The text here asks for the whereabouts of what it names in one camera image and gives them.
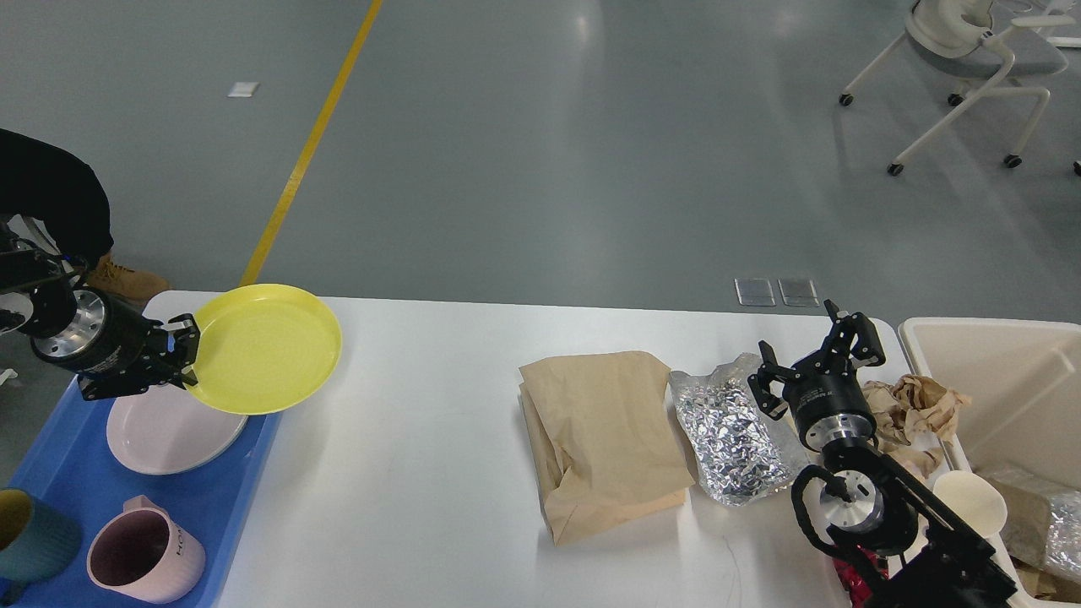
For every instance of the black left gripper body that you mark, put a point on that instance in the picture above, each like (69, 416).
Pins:
(92, 333)

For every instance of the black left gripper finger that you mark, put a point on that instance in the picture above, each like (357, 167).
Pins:
(172, 350)
(131, 381)

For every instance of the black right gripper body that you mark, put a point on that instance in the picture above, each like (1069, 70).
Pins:
(829, 407)

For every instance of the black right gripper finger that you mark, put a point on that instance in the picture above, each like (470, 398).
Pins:
(853, 343)
(769, 372)

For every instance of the yellow plastic plate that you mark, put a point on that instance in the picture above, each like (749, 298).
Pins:
(264, 348)

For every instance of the pink ribbed mug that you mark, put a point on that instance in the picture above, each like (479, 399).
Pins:
(144, 554)

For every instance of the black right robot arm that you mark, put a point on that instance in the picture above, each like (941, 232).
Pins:
(860, 506)

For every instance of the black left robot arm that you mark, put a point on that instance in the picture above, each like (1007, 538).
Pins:
(26, 266)

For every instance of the silver foil pouch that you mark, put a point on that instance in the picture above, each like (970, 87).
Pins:
(741, 454)

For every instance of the tan work boot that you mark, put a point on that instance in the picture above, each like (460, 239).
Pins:
(136, 286)

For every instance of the pink round plate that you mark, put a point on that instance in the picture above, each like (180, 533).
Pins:
(167, 431)

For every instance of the right metal floor plate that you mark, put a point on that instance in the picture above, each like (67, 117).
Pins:
(799, 293)

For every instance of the metal floor plate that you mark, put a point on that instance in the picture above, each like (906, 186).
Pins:
(755, 292)
(799, 293)

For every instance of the blue plastic tray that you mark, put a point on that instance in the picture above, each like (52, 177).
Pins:
(70, 467)

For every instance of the crumpled brown paper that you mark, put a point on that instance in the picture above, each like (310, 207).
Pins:
(909, 409)

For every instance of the left metal floor plate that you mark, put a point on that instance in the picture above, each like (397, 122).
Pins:
(755, 292)

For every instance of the teal blue cup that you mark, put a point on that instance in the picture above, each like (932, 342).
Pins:
(37, 541)

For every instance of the person in black clothes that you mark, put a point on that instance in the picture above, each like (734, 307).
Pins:
(58, 189)

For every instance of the brown paper bag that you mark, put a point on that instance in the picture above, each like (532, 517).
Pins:
(603, 445)

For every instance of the white paper cup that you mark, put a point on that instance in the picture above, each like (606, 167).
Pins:
(974, 500)

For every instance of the beige plastic bin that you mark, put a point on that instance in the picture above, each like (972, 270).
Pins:
(1024, 381)

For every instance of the red snack wrapper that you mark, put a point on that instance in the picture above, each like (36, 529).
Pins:
(853, 583)

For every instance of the wrapped package in bin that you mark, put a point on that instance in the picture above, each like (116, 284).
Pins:
(1043, 521)

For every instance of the white paper scrap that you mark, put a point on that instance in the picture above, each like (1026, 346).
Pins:
(242, 90)

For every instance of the white office chair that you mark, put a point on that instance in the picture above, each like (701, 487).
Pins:
(989, 50)

